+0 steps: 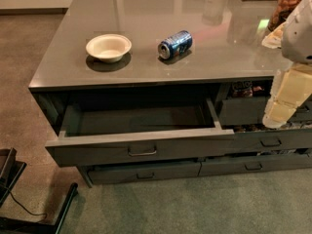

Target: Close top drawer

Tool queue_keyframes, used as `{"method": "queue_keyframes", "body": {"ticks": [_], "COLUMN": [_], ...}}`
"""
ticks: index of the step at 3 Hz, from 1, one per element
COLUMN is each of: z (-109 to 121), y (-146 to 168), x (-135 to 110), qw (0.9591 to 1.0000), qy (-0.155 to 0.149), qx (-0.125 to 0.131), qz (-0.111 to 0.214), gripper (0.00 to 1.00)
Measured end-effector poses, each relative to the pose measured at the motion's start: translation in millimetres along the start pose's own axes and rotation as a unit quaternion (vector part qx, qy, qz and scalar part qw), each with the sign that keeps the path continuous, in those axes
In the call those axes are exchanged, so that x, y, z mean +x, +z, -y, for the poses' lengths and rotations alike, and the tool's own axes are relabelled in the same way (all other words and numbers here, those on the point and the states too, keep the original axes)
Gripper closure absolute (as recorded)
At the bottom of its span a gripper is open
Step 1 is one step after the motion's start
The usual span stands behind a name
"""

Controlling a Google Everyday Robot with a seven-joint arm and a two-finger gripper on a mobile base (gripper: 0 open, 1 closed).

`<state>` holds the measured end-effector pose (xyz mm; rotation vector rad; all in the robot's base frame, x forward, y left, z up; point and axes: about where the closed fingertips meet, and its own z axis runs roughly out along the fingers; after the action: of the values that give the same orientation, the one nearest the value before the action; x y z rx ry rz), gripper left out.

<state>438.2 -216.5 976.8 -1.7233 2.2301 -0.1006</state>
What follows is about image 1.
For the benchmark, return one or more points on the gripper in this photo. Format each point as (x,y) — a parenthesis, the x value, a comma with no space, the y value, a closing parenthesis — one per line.
(298,38)

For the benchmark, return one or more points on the drawer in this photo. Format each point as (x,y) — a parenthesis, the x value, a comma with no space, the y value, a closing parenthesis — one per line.
(160,132)
(271,140)
(254,164)
(144,172)
(250,110)

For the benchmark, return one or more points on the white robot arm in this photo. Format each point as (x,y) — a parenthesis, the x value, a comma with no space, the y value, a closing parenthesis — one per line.
(296,42)

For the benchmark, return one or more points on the snack bags in drawer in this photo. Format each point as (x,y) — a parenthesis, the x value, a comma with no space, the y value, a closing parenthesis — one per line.
(247,89)

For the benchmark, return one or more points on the grey drawer cabinet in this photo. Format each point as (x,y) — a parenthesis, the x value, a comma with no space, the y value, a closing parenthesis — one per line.
(226,48)

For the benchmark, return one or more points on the glass snack jar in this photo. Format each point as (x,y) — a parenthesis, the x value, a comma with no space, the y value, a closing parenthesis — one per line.
(282,11)

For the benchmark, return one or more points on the blue soda can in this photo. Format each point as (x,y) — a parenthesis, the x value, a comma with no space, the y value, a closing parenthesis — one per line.
(175,45)

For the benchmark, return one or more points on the white bowl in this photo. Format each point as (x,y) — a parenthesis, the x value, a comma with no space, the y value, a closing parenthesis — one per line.
(108,48)

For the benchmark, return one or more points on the black metal stand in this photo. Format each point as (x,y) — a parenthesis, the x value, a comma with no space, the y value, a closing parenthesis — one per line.
(40,193)

